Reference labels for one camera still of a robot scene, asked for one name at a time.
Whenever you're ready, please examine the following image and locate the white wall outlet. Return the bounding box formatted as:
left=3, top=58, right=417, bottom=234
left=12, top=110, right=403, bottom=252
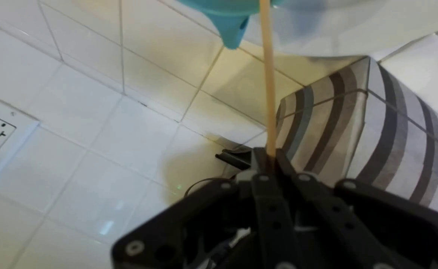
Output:
left=0, top=97, right=41, bottom=190

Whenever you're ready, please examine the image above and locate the blue cup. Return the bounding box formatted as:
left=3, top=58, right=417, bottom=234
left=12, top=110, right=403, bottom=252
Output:
left=177, top=0, right=281, bottom=51

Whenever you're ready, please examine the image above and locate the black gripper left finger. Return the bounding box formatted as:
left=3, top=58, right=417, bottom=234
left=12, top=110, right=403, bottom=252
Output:
left=110, top=146, right=301, bottom=269

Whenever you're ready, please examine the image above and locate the wooden stir stick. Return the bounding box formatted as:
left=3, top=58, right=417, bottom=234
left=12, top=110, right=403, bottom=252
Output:
left=258, top=0, right=278, bottom=158

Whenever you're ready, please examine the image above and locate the grey striped tissue box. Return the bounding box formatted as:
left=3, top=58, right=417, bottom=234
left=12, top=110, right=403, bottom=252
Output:
left=275, top=55, right=438, bottom=217

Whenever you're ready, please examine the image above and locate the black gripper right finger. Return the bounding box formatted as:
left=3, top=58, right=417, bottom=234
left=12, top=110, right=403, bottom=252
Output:
left=274, top=152, right=438, bottom=269

